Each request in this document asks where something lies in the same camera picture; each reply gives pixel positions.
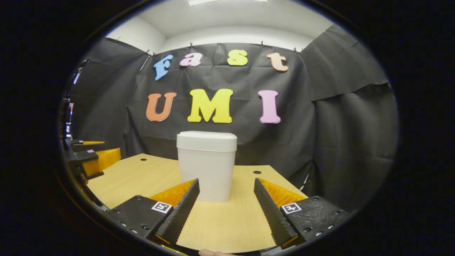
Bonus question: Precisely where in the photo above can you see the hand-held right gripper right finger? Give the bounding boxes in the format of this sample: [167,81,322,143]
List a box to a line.
[254,178,350,249]

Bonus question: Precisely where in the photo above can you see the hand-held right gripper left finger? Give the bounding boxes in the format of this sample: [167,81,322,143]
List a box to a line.
[106,178,200,246]

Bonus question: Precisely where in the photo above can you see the white desktop garbage bin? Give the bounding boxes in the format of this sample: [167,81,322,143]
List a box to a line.
[176,131,238,202]

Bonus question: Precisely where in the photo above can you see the wooden desktop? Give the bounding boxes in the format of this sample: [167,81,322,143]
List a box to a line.
[87,154,308,254]

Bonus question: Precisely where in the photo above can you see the black backdrop cloth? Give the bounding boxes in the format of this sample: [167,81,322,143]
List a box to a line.
[68,24,398,210]

